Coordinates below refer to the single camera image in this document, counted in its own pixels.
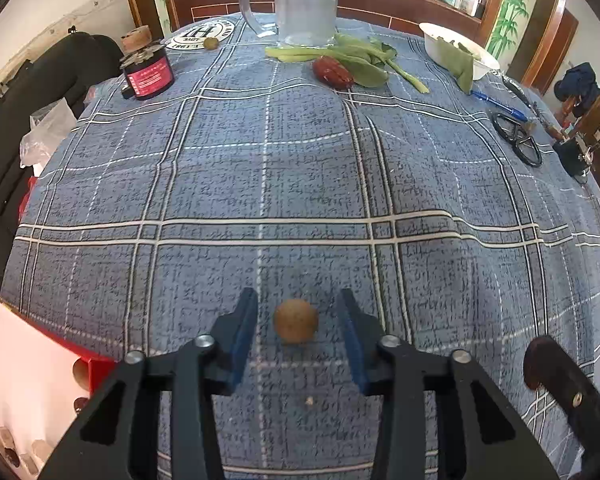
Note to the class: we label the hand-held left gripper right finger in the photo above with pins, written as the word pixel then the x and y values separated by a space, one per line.
pixel 354 347

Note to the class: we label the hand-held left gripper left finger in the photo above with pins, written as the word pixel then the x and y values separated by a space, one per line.
pixel 241 345

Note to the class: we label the brown longan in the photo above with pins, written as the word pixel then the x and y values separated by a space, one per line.
pixel 80 372
pixel 295 321

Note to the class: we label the red tray with white base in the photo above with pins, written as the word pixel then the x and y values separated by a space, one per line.
pixel 30 385

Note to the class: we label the dark red date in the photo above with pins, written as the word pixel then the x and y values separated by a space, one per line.
pixel 11 456

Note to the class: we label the blue plaid tablecloth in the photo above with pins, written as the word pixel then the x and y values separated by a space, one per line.
pixel 330 185

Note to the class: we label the red plastic bag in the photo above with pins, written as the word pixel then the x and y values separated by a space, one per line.
pixel 26 200

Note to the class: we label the black scissors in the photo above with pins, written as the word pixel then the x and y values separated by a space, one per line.
pixel 506 130

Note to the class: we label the large red date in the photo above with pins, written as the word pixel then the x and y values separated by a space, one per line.
pixel 332 72

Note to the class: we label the blue pen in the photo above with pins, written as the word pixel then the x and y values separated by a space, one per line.
pixel 497 105

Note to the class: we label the green leafy vegetable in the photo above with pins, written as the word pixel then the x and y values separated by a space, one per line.
pixel 365 62

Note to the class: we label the black jar with red label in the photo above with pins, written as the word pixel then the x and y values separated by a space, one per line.
pixel 147 74

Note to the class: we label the clear plastic bag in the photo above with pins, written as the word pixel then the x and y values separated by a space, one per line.
pixel 47 132

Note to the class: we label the small black box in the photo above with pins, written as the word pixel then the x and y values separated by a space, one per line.
pixel 572 155

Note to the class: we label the green bean pod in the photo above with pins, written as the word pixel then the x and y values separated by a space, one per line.
pixel 292 53

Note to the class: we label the metal tool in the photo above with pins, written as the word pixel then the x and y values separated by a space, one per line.
pixel 522 96

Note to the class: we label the green leaf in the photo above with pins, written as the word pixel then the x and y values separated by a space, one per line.
pixel 457 62

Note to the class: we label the small olive longan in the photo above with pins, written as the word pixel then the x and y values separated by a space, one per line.
pixel 210 43

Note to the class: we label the round white black coaster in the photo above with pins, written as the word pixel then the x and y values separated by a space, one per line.
pixel 192 36

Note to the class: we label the white bowl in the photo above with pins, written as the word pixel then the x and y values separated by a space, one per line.
pixel 480 55

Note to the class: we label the black sofa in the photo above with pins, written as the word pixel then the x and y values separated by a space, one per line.
pixel 30 100

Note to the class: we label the round wooden lid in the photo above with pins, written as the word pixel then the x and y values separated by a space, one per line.
pixel 136 39

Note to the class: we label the dark blue cloth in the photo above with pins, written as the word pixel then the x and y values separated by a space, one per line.
pixel 577 85

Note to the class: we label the clear glass pitcher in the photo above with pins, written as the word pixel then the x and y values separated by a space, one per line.
pixel 305 5

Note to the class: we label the wooden cabinet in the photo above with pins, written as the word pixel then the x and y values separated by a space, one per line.
pixel 380 2

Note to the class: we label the brown wooden door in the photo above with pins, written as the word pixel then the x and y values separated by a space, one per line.
pixel 560 30

